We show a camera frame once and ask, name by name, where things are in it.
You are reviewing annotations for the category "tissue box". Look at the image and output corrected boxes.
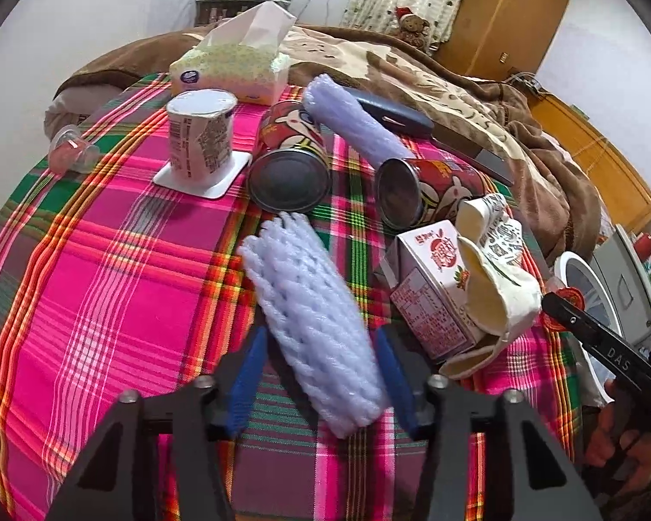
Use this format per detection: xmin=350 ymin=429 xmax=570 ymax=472
xmin=169 ymin=1 xmax=298 ymax=106

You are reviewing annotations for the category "juice carton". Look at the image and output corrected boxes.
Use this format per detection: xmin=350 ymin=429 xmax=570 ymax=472
xmin=373 ymin=220 xmax=492 ymax=364

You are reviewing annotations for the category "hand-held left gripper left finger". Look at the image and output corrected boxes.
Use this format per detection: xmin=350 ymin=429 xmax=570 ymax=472
xmin=46 ymin=326 xmax=269 ymax=521

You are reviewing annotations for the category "pink plaid tablecloth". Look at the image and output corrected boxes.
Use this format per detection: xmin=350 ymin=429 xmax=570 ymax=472
xmin=0 ymin=73 xmax=592 ymax=521

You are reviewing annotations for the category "clear plastic cup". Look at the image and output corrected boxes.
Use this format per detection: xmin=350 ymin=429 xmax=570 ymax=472
xmin=48 ymin=125 xmax=101 ymax=175

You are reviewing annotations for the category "brown blanket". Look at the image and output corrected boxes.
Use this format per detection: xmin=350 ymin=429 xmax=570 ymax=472
xmin=43 ymin=24 xmax=603 ymax=267

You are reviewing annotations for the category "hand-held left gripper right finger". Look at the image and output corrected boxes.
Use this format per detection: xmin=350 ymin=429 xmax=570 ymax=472
xmin=373 ymin=328 xmax=603 ymax=521

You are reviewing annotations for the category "white foam fruit net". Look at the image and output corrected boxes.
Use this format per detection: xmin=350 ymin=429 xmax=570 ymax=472
xmin=237 ymin=211 xmax=390 ymax=439
xmin=302 ymin=75 xmax=413 ymax=171

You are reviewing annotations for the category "knife with dark blue handle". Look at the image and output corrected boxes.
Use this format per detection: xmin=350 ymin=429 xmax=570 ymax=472
xmin=341 ymin=86 xmax=515 ymax=185

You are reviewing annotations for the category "beige mattress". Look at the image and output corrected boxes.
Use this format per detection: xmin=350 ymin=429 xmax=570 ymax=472
xmin=43 ymin=86 xmax=105 ymax=139

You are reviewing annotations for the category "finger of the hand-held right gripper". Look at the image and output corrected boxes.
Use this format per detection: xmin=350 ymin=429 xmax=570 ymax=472
xmin=541 ymin=291 xmax=651 ymax=378

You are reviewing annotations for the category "wooden headboard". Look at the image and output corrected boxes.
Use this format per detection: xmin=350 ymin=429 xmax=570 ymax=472
xmin=526 ymin=89 xmax=651 ymax=234

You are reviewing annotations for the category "wooden wardrobe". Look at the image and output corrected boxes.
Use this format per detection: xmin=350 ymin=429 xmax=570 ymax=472
xmin=431 ymin=0 xmax=573 ymax=82

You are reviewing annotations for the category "teddy bear with red hat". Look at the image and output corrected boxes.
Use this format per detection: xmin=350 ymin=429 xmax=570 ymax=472
xmin=393 ymin=5 xmax=432 ymax=47

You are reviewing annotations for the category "grey cabinet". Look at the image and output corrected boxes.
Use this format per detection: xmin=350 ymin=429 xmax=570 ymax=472
xmin=591 ymin=225 xmax=651 ymax=348

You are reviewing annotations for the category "person's right hand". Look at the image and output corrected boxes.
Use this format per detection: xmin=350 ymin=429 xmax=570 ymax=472
xmin=585 ymin=380 xmax=651 ymax=486

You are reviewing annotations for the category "crumpled white paper cup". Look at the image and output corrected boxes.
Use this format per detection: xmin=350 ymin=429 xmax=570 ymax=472
xmin=439 ymin=192 xmax=543 ymax=381

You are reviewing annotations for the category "white yogurt cup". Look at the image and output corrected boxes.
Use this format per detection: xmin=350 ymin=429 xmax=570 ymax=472
xmin=153 ymin=89 xmax=252 ymax=200

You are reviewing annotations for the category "red drink can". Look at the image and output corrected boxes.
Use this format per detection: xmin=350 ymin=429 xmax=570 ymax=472
xmin=248 ymin=100 xmax=333 ymax=214
xmin=377 ymin=157 xmax=489 ymax=230

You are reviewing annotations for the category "white trash bin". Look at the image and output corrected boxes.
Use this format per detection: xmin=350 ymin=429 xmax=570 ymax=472
xmin=553 ymin=252 xmax=625 ymax=408

